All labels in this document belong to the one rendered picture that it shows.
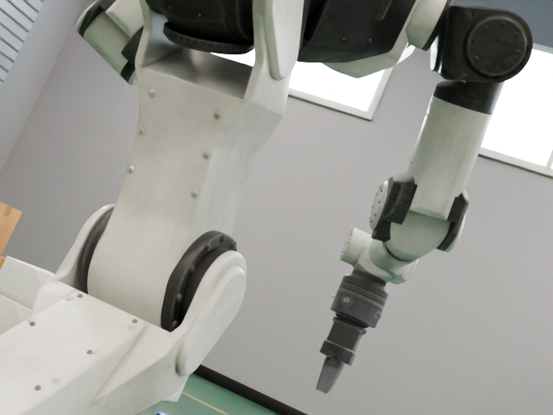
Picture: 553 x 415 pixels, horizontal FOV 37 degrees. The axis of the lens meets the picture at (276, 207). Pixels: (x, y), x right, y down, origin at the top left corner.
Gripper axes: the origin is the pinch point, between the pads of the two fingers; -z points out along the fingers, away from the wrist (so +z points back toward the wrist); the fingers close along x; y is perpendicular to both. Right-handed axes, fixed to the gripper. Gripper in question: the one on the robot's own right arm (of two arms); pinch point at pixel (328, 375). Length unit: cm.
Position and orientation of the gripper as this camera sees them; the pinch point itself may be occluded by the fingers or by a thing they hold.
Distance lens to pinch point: 152.0
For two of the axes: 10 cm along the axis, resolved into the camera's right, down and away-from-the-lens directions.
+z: 4.0, -9.1, 1.5
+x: 1.4, 2.2, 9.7
